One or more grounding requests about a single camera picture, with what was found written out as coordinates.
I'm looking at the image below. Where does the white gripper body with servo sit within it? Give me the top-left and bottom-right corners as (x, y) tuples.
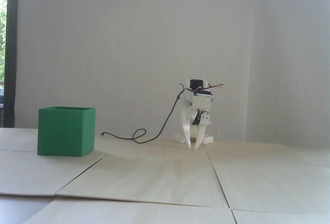
(181, 95), (211, 127)

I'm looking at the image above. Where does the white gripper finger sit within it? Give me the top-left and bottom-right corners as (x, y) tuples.
(193, 111), (211, 150)
(181, 107), (192, 150)

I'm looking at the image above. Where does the green box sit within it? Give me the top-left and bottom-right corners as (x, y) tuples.
(37, 106), (96, 157)

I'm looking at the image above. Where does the white power cable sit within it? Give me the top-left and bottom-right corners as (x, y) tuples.
(210, 122), (221, 141)

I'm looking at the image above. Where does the black camera cable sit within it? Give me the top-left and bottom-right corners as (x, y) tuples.
(101, 83), (186, 144)

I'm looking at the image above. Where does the dark window frame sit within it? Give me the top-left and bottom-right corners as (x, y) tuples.
(6, 0), (20, 128)

